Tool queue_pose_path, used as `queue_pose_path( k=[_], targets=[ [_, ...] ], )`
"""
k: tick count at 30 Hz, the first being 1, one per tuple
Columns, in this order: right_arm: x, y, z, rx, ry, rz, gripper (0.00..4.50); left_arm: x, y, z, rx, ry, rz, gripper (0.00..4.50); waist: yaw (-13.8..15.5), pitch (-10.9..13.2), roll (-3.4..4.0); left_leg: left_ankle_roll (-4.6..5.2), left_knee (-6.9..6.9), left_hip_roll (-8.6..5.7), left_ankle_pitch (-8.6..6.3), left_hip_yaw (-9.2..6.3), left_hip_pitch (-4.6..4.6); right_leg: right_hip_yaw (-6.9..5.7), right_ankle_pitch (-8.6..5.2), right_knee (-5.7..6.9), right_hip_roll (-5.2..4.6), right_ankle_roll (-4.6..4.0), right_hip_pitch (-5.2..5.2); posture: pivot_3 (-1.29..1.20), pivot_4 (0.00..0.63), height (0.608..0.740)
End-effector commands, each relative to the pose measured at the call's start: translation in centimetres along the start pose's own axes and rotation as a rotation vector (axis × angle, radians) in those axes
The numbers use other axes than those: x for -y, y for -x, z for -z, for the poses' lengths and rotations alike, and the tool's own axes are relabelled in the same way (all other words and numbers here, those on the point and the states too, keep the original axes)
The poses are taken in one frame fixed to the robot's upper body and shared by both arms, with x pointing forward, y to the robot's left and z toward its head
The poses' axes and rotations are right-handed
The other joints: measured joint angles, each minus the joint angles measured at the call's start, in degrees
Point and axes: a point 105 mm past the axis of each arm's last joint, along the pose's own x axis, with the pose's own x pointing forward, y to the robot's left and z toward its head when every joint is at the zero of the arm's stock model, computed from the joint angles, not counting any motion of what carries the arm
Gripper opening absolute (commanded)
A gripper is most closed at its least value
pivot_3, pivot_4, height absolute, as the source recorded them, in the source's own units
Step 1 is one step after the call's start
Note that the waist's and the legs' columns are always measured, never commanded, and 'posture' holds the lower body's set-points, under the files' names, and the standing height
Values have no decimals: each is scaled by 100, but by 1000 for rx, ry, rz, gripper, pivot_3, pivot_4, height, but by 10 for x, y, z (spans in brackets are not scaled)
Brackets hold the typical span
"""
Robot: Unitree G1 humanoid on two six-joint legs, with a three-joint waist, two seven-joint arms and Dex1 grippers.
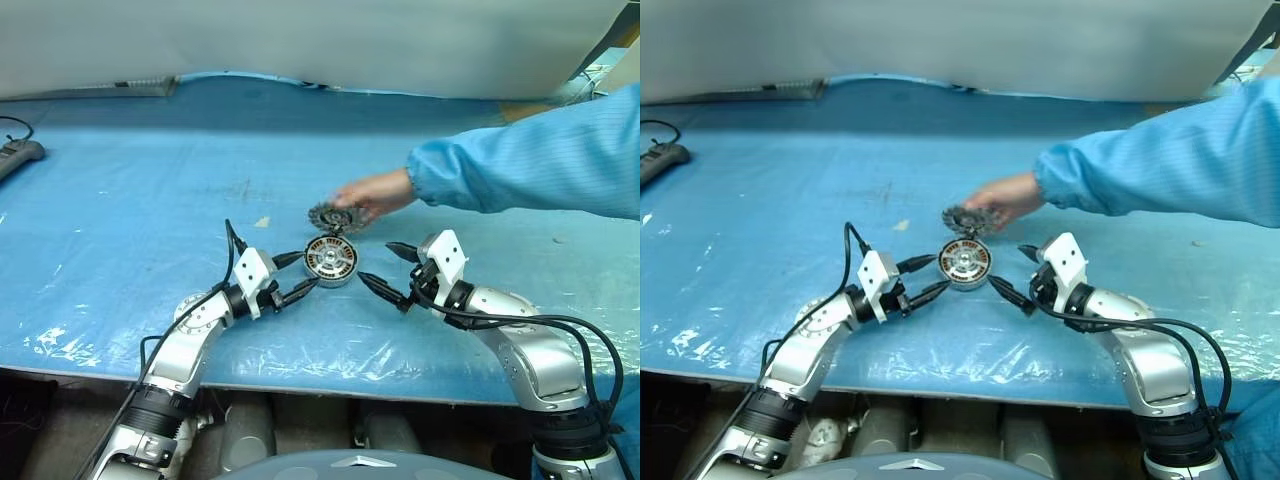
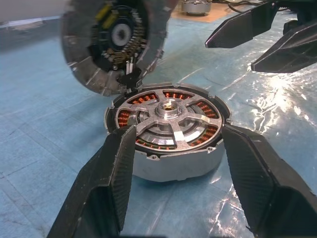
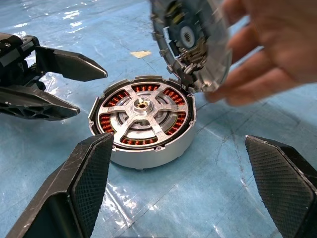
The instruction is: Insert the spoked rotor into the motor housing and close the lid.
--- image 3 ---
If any small beige patch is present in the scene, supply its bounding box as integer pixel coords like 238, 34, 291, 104
129, 50, 152, 60

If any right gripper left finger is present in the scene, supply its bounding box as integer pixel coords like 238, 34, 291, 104
6, 132, 115, 238

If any silver motor stator base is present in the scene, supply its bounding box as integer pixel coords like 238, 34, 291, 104
88, 75, 198, 170

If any person's bare hand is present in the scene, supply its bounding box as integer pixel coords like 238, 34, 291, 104
205, 0, 317, 108

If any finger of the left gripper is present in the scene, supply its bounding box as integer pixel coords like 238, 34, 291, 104
34, 46, 108, 83
0, 84, 81, 122

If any finned silver motor cover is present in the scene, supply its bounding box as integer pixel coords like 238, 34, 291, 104
148, 0, 234, 94

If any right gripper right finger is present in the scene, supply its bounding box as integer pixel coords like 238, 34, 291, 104
244, 134, 317, 238

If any black rotor with silver spokes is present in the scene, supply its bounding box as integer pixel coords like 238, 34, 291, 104
98, 83, 188, 147

